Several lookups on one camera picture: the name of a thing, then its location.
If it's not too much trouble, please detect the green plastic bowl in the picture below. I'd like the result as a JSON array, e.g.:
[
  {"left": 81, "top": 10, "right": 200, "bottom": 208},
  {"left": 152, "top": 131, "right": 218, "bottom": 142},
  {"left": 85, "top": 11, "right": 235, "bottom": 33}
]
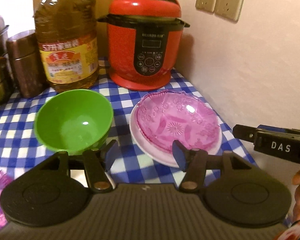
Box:
[{"left": 34, "top": 89, "right": 114, "bottom": 155}]

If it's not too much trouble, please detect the large purple glass plate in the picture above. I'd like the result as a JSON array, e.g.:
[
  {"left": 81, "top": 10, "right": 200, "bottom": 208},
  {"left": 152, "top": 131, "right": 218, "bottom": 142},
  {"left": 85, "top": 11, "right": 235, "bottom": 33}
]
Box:
[{"left": 135, "top": 89, "right": 221, "bottom": 153}]

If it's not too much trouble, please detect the blue white checkered tablecloth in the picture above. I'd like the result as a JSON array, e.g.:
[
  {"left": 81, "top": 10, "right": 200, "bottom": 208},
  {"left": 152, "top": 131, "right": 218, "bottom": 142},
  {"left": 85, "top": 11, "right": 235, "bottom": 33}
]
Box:
[{"left": 0, "top": 57, "right": 291, "bottom": 227}]

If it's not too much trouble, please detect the white ceramic plate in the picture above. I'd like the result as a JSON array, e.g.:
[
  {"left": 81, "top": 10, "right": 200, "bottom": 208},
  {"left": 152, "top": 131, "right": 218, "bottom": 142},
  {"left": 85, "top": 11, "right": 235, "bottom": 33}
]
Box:
[{"left": 129, "top": 97, "right": 223, "bottom": 169}]

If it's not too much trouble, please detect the brown metal canister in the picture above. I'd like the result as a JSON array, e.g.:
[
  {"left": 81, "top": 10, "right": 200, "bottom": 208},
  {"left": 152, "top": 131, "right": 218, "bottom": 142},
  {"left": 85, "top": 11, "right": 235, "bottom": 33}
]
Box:
[{"left": 6, "top": 30, "right": 49, "bottom": 98}]

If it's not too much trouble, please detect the large cooking oil bottle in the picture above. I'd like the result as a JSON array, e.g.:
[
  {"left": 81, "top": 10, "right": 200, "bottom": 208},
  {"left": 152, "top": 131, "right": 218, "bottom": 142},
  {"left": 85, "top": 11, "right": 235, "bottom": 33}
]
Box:
[{"left": 34, "top": 0, "right": 99, "bottom": 93}]

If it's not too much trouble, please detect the red electric pressure cooker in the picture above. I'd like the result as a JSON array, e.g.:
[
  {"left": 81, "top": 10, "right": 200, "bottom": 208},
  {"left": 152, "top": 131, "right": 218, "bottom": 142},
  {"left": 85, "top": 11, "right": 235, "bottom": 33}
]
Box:
[{"left": 97, "top": 0, "right": 190, "bottom": 91}]

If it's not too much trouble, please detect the right beige wall socket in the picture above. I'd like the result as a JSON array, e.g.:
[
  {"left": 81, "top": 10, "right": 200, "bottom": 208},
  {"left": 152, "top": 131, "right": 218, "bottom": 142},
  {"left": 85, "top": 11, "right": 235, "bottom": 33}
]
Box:
[{"left": 214, "top": 0, "right": 244, "bottom": 22}]

